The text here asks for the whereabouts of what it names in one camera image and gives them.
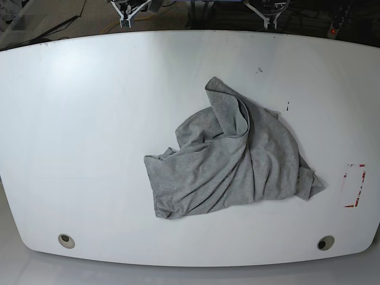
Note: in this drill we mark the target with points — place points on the grey T-shirt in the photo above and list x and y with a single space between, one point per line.
232 153

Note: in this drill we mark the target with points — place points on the left table grommet hole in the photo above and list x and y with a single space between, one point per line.
66 241

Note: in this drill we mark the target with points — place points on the table grommet hole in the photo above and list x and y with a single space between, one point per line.
325 243
66 241

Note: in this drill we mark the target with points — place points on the right table grommet hole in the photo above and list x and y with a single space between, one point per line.
325 243

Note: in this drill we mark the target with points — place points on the red tape rectangle marking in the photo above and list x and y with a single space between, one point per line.
352 185

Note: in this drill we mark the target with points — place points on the black power strip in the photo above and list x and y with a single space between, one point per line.
339 18

